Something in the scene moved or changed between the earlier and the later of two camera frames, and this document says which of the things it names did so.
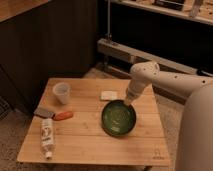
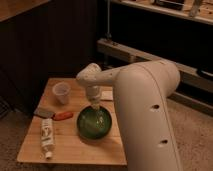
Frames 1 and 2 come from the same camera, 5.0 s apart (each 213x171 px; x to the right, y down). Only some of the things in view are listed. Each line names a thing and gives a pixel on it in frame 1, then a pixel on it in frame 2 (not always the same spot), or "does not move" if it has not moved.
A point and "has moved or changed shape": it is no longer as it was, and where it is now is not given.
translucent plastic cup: x=62 y=92 does not move
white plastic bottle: x=48 y=138 does not move
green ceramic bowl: x=118 y=118 has moved or changed shape
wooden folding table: x=86 y=121 does not move
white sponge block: x=109 y=95 does not move
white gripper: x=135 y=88 → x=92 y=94
